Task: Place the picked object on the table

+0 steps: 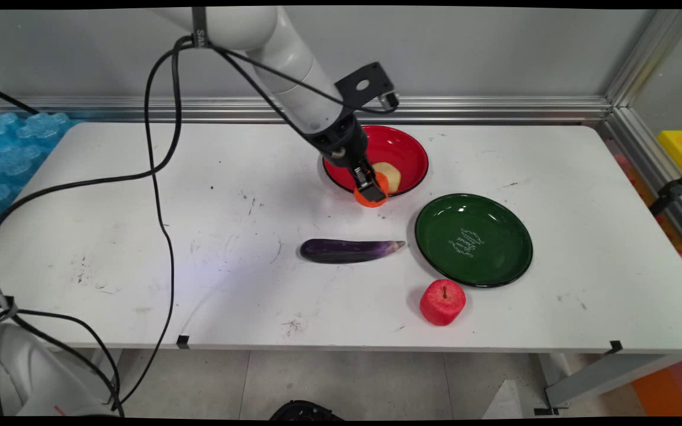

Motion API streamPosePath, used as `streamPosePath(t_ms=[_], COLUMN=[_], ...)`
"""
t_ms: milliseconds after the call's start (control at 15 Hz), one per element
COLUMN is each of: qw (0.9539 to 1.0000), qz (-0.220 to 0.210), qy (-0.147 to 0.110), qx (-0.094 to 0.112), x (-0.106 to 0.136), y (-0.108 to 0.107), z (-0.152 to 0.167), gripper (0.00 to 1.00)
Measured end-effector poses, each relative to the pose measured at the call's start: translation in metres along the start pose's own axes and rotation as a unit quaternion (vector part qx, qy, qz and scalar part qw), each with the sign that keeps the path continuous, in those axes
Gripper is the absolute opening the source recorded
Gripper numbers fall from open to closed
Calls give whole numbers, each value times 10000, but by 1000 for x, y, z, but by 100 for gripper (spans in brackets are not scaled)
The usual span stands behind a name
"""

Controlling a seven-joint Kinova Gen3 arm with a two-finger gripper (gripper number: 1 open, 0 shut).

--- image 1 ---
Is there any long thin black cable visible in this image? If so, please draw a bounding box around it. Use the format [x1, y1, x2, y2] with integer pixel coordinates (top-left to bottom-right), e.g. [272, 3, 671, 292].
[110, 37, 197, 412]

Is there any black strap on arm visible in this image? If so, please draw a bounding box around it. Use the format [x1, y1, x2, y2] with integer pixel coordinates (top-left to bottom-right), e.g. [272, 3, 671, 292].
[191, 7, 208, 49]

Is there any blue bubble wrap sheet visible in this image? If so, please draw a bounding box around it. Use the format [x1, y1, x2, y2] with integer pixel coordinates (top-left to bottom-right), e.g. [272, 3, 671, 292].
[0, 111, 84, 240]

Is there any black cable behind table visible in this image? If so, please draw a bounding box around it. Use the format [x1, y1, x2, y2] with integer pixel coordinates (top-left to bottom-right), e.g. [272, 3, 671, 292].
[0, 82, 40, 115]

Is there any aluminium frame corner post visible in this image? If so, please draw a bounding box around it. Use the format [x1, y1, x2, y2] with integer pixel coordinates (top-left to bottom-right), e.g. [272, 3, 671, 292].
[604, 9, 682, 108]

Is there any grey table leg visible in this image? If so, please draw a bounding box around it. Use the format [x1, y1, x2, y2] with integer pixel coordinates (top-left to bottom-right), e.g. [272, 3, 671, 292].
[533, 353, 682, 415]

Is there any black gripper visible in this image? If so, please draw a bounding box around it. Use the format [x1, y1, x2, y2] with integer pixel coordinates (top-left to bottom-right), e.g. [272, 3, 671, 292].
[305, 112, 388, 203]

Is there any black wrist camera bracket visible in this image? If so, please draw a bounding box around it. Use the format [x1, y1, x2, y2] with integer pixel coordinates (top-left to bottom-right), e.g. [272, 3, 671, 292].
[334, 62, 400, 114]

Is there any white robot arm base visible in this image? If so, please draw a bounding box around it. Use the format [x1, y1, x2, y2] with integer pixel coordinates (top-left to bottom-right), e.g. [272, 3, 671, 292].
[0, 322, 123, 418]

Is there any black round object on floor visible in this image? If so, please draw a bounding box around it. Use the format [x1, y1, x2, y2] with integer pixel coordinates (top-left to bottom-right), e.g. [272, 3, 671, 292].
[270, 400, 345, 421]

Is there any long thick black cable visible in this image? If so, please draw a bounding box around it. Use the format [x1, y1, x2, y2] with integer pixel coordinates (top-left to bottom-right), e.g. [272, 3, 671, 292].
[0, 35, 195, 415]

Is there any orange toy carrot piece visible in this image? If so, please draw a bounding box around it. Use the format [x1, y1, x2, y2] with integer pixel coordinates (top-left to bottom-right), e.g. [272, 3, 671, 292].
[353, 172, 390, 208]

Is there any red toy apple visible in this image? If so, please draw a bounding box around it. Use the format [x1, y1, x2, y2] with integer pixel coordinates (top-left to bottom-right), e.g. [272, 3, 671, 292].
[419, 279, 467, 327]

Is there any red round bowl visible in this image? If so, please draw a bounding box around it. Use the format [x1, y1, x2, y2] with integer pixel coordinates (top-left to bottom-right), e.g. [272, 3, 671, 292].
[322, 125, 429, 199]

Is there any beige toy potato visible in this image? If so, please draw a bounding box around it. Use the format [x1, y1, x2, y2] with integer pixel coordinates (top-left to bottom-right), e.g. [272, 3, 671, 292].
[372, 162, 403, 194]

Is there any green round plate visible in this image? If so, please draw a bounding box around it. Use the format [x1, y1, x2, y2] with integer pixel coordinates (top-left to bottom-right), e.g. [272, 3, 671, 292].
[414, 193, 533, 289]

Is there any aluminium frame side rail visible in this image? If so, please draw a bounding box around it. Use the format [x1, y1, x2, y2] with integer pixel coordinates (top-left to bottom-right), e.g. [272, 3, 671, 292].
[597, 106, 682, 264]

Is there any horizontal aluminium frame rail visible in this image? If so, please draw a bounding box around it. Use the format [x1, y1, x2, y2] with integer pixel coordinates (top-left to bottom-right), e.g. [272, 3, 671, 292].
[0, 96, 613, 124]

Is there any orange box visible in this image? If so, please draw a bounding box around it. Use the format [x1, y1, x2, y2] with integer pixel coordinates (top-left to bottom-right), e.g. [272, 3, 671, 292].
[631, 355, 682, 417]

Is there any purple toy eggplant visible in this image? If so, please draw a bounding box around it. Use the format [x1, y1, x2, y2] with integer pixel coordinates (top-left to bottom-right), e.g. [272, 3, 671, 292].
[300, 238, 406, 264]

